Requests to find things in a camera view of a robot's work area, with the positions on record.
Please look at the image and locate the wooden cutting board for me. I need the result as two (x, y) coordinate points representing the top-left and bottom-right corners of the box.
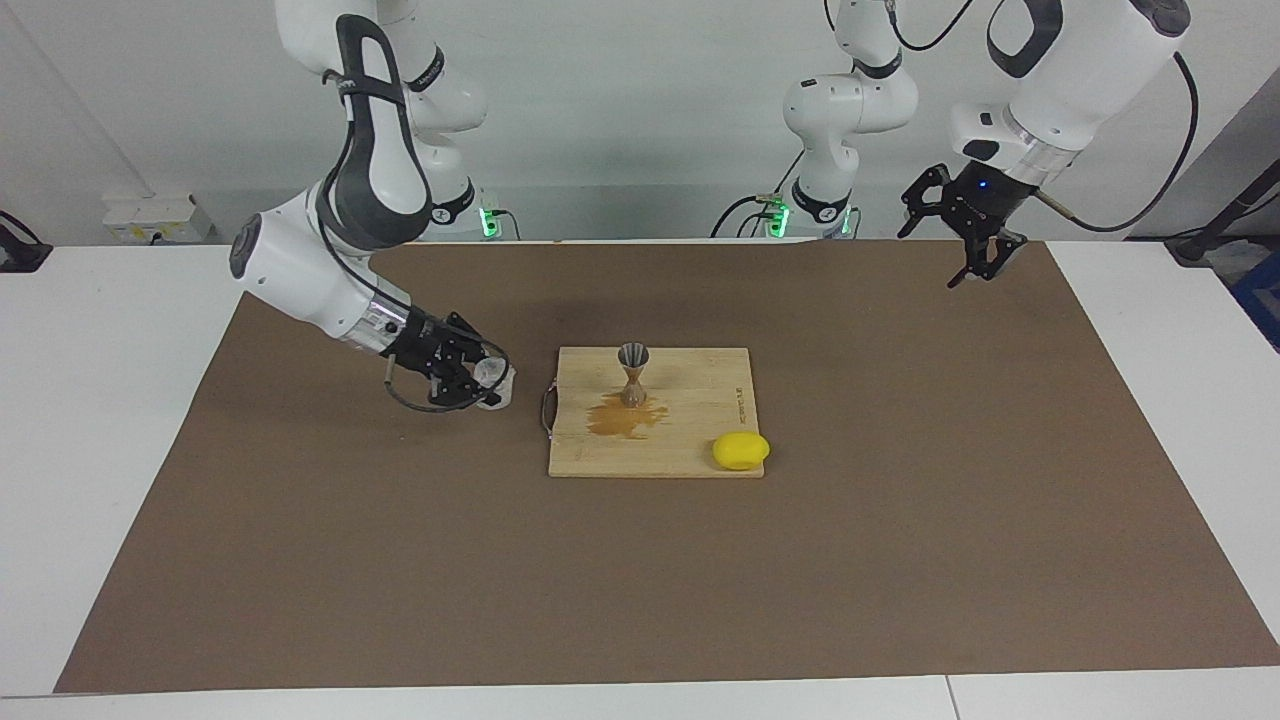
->
(540, 347), (766, 479)

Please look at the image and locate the blue crate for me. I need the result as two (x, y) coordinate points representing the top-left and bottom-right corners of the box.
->
(1228, 245), (1280, 353)

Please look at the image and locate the brown table mat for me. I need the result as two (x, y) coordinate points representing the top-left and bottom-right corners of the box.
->
(55, 240), (1280, 693)

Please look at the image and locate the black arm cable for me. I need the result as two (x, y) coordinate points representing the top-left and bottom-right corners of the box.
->
(318, 70), (513, 413)
(888, 0), (1201, 234)

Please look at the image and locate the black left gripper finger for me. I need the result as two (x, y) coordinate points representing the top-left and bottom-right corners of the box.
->
(946, 228), (1029, 289)
(897, 165), (951, 239)

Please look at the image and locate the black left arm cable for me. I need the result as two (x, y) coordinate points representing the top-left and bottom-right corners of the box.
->
(888, 0), (1201, 234)

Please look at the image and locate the black base cable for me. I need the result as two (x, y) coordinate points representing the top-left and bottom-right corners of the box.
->
(710, 148), (806, 239)

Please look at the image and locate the metal jigger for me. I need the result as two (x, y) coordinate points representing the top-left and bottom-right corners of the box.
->
(617, 342), (651, 409)

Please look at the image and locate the yellow lemon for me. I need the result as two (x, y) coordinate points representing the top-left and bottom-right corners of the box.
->
(712, 431), (772, 471)

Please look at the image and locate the black clamp mount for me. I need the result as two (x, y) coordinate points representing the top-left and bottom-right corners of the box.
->
(0, 210), (53, 273)

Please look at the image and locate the black stand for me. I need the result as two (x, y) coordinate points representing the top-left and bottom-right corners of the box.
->
(1165, 160), (1280, 266)

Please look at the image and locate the clear glass cup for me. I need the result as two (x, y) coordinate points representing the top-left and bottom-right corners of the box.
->
(470, 358), (518, 411)

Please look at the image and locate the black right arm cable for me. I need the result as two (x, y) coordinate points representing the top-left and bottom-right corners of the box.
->
(318, 70), (513, 413)

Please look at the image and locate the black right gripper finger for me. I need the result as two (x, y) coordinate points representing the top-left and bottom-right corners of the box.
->
(428, 370), (501, 411)
(445, 315), (503, 363)

